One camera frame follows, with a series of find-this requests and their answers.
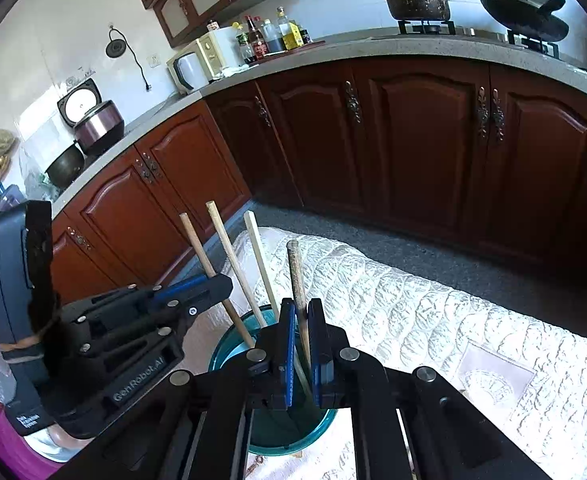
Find dark speckled chopstick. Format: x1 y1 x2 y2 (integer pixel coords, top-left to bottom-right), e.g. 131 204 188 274
287 238 313 401

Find magenta sleeved left forearm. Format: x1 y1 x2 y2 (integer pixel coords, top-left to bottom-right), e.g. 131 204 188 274
0 410 60 480

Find lower wooden kitchen cabinets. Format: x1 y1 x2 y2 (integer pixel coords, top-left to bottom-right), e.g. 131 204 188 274
52 56 587 301

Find teal floral utensil cup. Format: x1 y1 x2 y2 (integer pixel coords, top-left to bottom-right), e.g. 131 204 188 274
208 306 337 456

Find pale wooden chopstick in cup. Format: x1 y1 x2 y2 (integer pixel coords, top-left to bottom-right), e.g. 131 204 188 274
244 210 280 320

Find black inner pot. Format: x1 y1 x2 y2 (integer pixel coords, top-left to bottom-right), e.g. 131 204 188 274
46 143 85 190

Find blue water jug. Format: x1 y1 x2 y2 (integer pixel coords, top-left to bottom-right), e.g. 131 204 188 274
0 182 26 212

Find open rice cooker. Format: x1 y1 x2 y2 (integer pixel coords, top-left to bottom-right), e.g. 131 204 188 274
57 78 124 157

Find white quilted cloth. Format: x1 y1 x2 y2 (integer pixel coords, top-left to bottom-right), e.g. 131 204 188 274
179 228 587 479

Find white microwave oven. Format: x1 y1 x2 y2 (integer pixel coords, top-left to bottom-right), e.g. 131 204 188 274
167 27 247 94

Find dark soy sauce bottle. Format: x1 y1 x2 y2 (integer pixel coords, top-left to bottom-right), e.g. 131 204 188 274
245 15 269 60

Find yellow oil bottle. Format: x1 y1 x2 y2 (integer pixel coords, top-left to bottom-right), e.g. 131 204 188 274
277 6 304 51

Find gas stove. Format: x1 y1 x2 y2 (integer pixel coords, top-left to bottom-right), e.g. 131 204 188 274
371 20 560 60

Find grey stone countertop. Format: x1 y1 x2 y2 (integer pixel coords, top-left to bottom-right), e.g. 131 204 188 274
52 35 587 217

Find black wok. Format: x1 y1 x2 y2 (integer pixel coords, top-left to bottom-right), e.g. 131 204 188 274
480 0 569 42

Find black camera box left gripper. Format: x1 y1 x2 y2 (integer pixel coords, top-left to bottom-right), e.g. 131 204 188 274
0 200 59 344

